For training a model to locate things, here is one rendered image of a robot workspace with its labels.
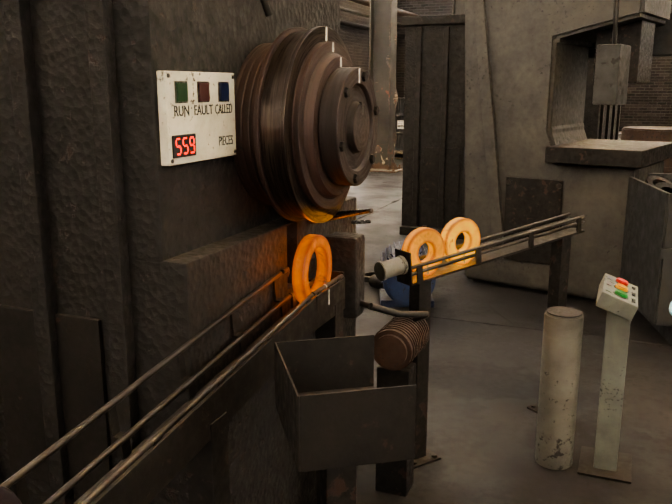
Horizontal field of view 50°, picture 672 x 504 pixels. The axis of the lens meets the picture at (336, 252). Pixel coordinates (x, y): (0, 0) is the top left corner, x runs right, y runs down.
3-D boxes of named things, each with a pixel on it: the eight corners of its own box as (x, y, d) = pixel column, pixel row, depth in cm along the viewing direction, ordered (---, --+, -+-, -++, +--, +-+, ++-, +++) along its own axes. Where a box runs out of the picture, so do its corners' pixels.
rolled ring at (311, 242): (332, 228, 191) (321, 227, 192) (302, 242, 175) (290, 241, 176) (332, 295, 195) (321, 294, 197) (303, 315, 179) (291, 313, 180)
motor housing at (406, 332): (366, 494, 219) (368, 327, 207) (389, 460, 239) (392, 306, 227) (408, 503, 215) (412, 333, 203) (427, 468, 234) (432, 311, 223)
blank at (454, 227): (437, 222, 230) (444, 223, 227) (473, 212, 238) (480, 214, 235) (439, 268, 234) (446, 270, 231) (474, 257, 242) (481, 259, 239)
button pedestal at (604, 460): (576, 478, 229) (592, 290, 215) (581, 444, 250) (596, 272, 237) (631, 488, 223) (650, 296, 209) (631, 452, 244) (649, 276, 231)
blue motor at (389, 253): (380, 314, 393) (381, 253, 386) (378, 286, 449) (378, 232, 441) (437, 315, 392) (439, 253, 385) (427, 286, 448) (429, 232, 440)
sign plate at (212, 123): (160, 165, 140) (155, 70, 136) (228, 154, 164) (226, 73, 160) (170, 166, 139) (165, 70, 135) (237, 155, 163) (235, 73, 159)
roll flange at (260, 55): (221, 233, 166) (213, 20, 156) (305, 204, 208) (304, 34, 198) (260, 237, 162) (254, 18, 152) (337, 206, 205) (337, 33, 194)
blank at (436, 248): (398, 232, 222) (405, 234, 219) (437, 222, 230) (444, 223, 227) (402, 279, 226) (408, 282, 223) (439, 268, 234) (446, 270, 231)
